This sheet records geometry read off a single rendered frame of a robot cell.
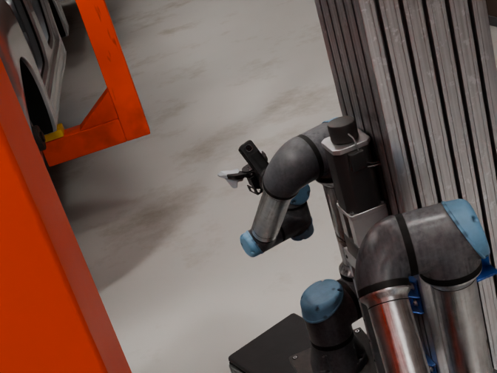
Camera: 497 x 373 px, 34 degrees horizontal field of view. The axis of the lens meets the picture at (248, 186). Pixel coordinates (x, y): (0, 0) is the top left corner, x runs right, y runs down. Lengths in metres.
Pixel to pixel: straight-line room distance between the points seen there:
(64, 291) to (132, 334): 3.33
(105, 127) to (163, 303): 1.38
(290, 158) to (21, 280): 1.10
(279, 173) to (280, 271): 2.41
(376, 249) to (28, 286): 0.73
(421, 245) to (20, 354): 0.77
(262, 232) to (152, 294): 2.38
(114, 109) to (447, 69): 3.80
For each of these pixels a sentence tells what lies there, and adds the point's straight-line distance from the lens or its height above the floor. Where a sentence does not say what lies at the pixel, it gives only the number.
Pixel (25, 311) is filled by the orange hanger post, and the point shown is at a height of 1.77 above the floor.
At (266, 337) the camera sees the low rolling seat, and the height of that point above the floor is 0.34.
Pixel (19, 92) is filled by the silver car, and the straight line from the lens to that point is 4.39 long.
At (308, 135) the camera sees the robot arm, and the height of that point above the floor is 1.46.
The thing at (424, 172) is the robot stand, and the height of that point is 1.46.
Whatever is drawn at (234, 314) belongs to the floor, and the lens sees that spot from 4.09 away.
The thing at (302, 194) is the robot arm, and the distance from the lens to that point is 2.25.
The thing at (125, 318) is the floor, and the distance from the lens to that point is 4.40.
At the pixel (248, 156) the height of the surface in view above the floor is 1.29.
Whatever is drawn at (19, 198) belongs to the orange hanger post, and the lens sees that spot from 0.87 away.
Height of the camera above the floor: 2.18
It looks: 24 degrees down
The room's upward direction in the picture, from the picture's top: 17 degrees counter-clockwise
